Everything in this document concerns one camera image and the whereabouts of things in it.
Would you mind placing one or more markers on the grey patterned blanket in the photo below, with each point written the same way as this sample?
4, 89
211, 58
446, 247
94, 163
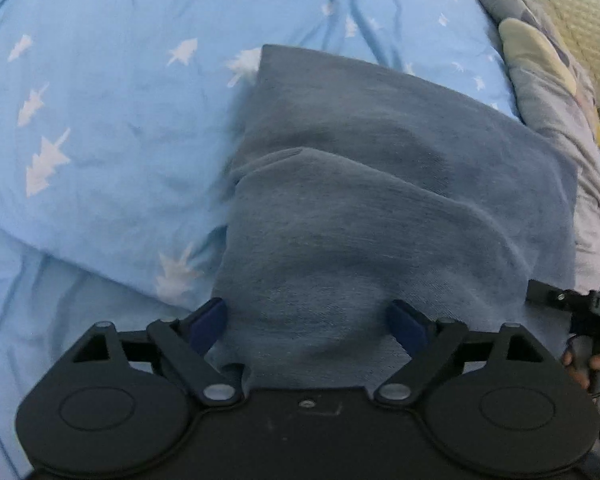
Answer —
550, 85

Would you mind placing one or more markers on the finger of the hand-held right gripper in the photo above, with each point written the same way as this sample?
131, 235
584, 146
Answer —
550, 297

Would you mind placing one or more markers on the blue tree-print duvet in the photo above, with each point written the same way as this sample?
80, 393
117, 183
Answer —
115, 135

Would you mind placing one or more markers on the blue denim pants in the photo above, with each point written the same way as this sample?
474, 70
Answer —
360, 220

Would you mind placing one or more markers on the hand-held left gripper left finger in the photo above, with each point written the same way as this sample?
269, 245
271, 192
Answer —
209, 324

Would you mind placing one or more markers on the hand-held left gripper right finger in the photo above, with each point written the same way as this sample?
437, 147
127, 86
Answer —
406, 326

